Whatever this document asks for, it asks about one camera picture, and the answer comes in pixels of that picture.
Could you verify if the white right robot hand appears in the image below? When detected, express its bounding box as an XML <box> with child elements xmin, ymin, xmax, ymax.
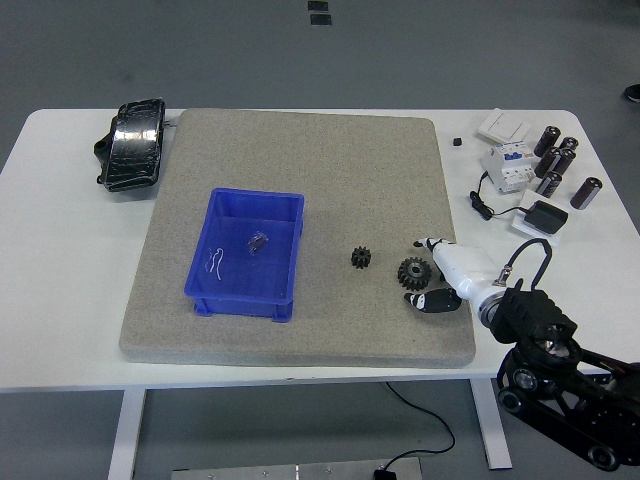
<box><xmin>403</xmin><ymin>237</ymin><xmax>506</xmax><ymax>314</ymax></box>

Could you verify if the large black gear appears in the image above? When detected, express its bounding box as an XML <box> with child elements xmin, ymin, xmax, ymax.
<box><xmin>397</xmin><ymin>256</ymin><xmax>434</xmax><ymax>294</ymax></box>

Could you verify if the small black gear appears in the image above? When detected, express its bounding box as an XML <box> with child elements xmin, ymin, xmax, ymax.
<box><xmin>350</xmin><ymin>245</ymin><xmax>377</xmax><ymax>270</ymax></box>

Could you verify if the blue plastic box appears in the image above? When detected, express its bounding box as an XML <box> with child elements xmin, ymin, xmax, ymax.
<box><xmin>184</xmin><ymin>187</ymin><xmax>306</xmax><ymax>323</ymax></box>

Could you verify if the black power adapter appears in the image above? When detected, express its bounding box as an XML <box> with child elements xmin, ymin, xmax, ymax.
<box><xmin>522</xmin><ymin>200</ymin><xmax>570</xmax><ymax>235</ymax></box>

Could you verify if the white circuit breaker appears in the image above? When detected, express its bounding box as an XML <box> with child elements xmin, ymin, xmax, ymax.
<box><xmin>481</xmin><ymin>141</ymin><xmax>542</xmax><ymax>194</ymax></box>

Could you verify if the white table leg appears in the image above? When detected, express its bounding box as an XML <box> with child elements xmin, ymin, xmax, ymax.
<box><xmin>107</xmin><ymin>389</ymin><xmax>148</xmax><ymax>480</ymax></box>
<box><xmin>469</xmin><ymin>379</ymin><xmax>513</xmax><ymax>470</ymax></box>

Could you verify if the grey-brown table mat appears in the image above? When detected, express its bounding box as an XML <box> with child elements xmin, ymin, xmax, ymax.
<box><xmin>118</xmin><ymin>108</ymin><xmax>477</xmax><ymax>369</ymax></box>

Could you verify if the small clear parts bag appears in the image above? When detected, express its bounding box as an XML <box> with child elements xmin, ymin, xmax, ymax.
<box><xmin>246</xmin><ymin>231</ymin><xmax>271</xmax><ymax>256</ymax></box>

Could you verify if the black tape-wrapped device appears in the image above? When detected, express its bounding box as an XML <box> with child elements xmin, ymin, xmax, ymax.
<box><xmin>92</xmin><ymin>97</ymin><xmax>167</xmax><ymax>193</ymax></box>

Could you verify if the black adapter cord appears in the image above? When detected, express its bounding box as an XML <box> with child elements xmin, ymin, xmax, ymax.
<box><xmin>468</xmin><ymin>170</ymin><xmax>526</xmax><ymax>221</ymax></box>

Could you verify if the white wall switch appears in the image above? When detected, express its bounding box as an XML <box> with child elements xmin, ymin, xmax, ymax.
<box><xmin>477</xmin><ymin>107</ymin><xmax>532</xmax><ymax>144</ymax></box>

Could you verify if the black floor cable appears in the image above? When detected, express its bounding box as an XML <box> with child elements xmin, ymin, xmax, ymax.
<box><xmin>382</xmin><ymin>382</ymin><xmax>456</xmax><ymax>471</ymax></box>

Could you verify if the grey metal base plate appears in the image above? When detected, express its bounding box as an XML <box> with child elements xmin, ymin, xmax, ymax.
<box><xmin>171</xmin><ymin>457</ymin><xmax>424</xmax><ymax>480</ymax></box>

